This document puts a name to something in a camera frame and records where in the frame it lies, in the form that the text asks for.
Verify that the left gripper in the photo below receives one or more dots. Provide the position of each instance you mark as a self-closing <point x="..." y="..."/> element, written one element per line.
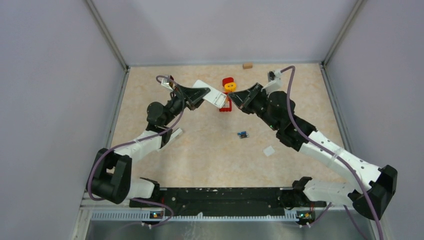
<point x="193" y="94"/>

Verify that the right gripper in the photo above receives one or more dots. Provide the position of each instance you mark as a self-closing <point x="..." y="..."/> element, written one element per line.
<point x="243" y="99"/>

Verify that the white remote control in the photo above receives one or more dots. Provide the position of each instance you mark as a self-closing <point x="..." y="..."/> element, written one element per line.
<point x="213" y="96"/>

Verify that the blue battery pair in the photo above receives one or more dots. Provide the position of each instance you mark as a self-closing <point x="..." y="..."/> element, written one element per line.
<point x="242" y="134"/>

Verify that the white battery cover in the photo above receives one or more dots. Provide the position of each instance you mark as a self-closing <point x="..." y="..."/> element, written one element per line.
<point x="268" y="151"/>

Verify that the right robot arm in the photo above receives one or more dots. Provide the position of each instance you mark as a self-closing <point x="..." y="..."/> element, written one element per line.
<point x="368" y="188"/>

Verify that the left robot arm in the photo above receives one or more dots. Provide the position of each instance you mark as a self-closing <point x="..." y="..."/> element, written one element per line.
<point x="111" y="176"/>

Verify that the red toy brick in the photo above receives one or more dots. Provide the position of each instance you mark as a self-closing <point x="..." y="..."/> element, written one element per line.
<point x="227" y="107"/>

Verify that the red toy block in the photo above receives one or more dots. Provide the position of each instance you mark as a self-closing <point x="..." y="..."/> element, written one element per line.
<point x="227" y="80"/>

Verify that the small wooden block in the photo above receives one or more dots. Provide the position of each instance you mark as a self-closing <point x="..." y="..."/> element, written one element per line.
<point x="247" y="65"/>

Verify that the white rectangular stick device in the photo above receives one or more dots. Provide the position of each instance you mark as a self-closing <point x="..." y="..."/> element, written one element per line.
<point x="170" y="138"/>

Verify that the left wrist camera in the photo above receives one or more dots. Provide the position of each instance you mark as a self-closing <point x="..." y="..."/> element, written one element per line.
<point x="168" y="82"/>

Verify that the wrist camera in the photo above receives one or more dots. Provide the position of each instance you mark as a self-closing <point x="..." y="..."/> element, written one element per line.
<point x="274" y="82"/>
<point x="168" y="82"/>

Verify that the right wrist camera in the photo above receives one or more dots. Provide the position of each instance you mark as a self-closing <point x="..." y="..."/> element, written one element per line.
<point x="274" y="82"/>

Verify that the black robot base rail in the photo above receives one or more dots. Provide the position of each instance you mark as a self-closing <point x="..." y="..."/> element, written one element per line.
<point x="229" y="201"/>

